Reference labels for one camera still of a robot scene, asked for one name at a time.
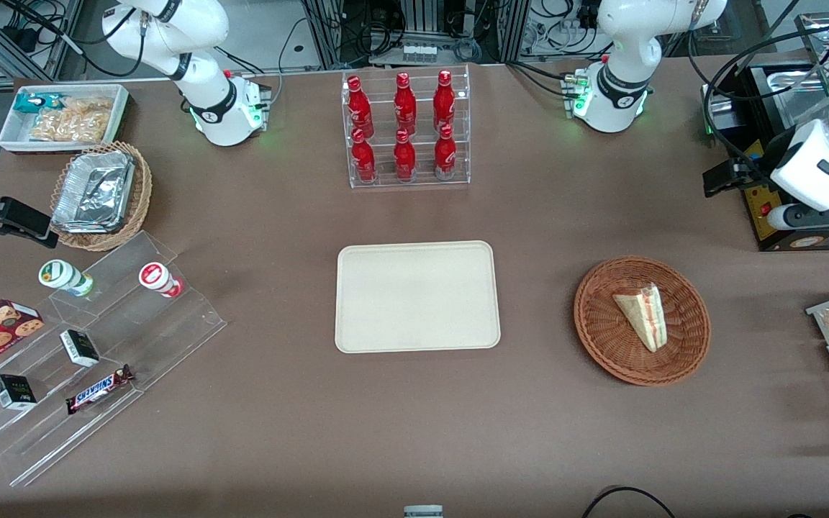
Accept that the aluminium foil tray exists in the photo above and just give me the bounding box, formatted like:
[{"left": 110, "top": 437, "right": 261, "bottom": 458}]
[{"left": 50, "top": 150, "right": 136, "bottom": 235}]

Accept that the black floor cable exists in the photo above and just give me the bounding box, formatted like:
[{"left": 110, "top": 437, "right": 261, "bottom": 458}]
[{"left": 580, "top": 486, "right": 678, "bottom": 518}]

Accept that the red cola bottle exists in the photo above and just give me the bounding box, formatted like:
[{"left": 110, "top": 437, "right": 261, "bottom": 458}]
[
  {"left": 346, "top": 76, "right": 376, "bottom": 138},
  {"left": 432, "top": 70, "right": 457, "bottom": 133},
  {"left": 350, "top": 128, "right": 379, "bottom": 183},
  {"left": 393, "top": 128, "right": 418, "bottom": 183},
  {"left": 393, "top": 72, "right": 419, "bottom": 135},
  {"left": 433, "top": 124, "right": 459, "bottom": 181}
]

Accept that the teal snack packet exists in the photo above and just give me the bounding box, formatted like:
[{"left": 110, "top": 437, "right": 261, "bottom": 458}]
[{"left": 13, "top": 93, "right": 67, "bottom": 115}]

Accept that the white power strip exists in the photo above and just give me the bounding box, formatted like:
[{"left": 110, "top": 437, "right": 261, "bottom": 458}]
[{"left": 400, "top": 42, "right": 438, "bottom": 65}]

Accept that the light oval wicker basket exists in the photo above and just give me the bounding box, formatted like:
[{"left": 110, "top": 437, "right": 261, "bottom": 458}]
[{"left": 49, "top": 141, "right": 154, "bottom": 253}]

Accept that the green lid yogurt cup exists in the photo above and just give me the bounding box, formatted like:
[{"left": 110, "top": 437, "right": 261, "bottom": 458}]
[{"left": 38, "top": 259, "right": 96, "bottom": 298}]

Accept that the brown snickers bar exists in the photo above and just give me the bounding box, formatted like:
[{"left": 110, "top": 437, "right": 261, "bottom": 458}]
[{"left": 65, "top": 364, "right": 135, "bottom": 416}]

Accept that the triangle sandwich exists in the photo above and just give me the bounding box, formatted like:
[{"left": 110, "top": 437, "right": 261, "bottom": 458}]
[{"left": 612, "top": 283, "right": 668, "bottom": 354}]

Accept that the clear acrylic stepped shelf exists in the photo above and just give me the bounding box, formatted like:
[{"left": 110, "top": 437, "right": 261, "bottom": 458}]
[{"left": 0, "top": 230, "right": 229, "bottom": 489}]

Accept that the small black white box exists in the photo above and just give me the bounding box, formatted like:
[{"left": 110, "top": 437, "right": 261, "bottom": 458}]
[
  {"left": 59, "top": 329, "right": 101, "bottom": 368},
  {"left": 0, "top": 373, "right": 38, "bottom": 412}
]

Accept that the red lid yogurt cup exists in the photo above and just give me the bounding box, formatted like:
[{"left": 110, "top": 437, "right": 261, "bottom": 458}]
[{"left": 138, "top": 262, "right": 184, "bottom": 299}]

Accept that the aluminium frame rail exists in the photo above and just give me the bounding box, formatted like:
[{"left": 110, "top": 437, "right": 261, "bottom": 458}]
[{"left": 0, "top": 0, "right": 86, "bottom": 92}]

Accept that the clear acrylic bottle rack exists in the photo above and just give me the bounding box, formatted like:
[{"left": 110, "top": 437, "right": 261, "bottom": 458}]
[{"left": 341, "top": 64, "right": 472, "bottom": 191}]

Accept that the black appliance with yellow panel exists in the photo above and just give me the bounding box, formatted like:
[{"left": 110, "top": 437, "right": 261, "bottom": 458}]
[{"left": 701, "top": 60, "right": 829, "bottom": 253}]

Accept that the round brown wicker basket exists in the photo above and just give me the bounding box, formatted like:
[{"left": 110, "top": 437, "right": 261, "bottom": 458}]
[{"left": 574, "top": 256, "right": 712, "bottom": 388}]

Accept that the beige rectangular serving tray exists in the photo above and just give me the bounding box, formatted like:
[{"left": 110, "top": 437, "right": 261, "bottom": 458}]
[{"left": 335, "top": 240, "right": 502, "bottom": 355}]

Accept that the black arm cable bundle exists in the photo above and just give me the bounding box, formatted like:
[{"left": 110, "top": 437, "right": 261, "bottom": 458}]
[{"left": 687, "top": 0, "right": 829, "bottom": 168}]

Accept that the white rectangular snack bin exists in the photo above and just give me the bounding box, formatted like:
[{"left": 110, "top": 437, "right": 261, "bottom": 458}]
[{"left": 0, "top": 83, "right": 132, "bottom": 155}]

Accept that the clear bag of chips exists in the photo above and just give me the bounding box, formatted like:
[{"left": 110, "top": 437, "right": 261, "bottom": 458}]
[{"left": 29, "top": 96, "right": 115, "bottom": 143}]

